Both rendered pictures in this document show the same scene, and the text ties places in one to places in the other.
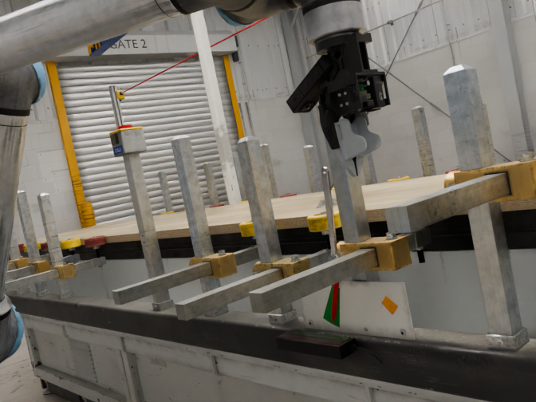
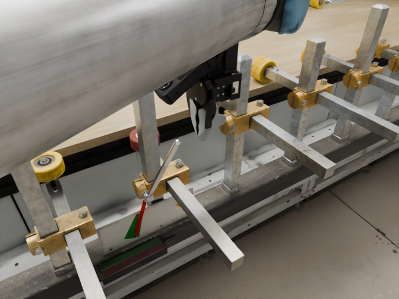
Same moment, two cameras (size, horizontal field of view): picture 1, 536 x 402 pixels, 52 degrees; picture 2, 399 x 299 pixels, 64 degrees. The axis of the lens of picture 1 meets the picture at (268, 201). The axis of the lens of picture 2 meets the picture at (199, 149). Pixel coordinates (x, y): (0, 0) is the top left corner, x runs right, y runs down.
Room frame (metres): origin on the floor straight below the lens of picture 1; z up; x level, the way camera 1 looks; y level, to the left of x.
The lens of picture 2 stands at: (0.80, 0.41, 1.38)
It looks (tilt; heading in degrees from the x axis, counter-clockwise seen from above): 37 degrees down; 279
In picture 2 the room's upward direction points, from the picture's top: straight up
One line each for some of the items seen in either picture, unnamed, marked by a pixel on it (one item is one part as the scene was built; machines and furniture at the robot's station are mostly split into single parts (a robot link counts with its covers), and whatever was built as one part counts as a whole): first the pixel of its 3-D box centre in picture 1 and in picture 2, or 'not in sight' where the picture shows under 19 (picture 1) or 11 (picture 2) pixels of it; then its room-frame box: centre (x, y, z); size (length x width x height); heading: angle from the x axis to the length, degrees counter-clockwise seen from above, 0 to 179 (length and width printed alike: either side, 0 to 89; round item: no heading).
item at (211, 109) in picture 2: (333, 120); (206, 106); (0.87, -0.13, 1.08); 0.05 x 0.02 x 0.09; 130
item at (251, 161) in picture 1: (268, 246); (43, 219); (1.19, 0.02, 0.87); 0.03 x 0.03 x 0.48; 41
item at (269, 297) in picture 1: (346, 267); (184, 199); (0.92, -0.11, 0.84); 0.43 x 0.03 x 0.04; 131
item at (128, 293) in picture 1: (199, 271); not in sight; (1.32, 0.19, 0.82); 0.43 x 0.03 x 0.04; 131
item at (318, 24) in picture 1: (336, 26); not in sight; (0.87, -0.16, 1.23); 0.10 x 0.09 x 0.05; 130
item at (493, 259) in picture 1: (486, 226); (234, 140); (0.82, -0.31, 0.88); 0.03 x 0.03 x 0.48; 41
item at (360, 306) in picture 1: (349, 307); (149, 220); (1.01, -0.11, 0.75); 0.26 x 0.01 x 0.10; 41
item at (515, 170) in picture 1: (494, 183); (243, 118); (0.80, -0.33, 0.95); 0.13 x 0.06 x 0.05; 41
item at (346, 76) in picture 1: (348, 78); (212, 70); (0.87, -0.16, 1.14); 0.09 x 0.08 x 0.12; 40
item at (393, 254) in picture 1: (371, 253); (160, 179); (0.99, -0.16, 0.85); 0.13 x 0.06 x 0.05; 41
